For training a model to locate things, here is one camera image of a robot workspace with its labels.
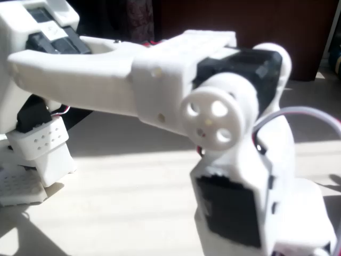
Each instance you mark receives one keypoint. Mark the white printed robot arm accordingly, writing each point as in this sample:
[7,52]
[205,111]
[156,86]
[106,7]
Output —
[93,88]

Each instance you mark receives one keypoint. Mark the white perforated base plate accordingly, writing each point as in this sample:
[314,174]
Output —
[18,189]

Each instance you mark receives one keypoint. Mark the dark brown wooden cabinet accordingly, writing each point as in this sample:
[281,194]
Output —
[293,21]

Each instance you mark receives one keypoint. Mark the dark patterned curtain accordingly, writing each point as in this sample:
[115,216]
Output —
[139,18]

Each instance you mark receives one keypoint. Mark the white vertical frame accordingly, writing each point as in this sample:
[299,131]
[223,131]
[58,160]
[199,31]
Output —
[329,45]

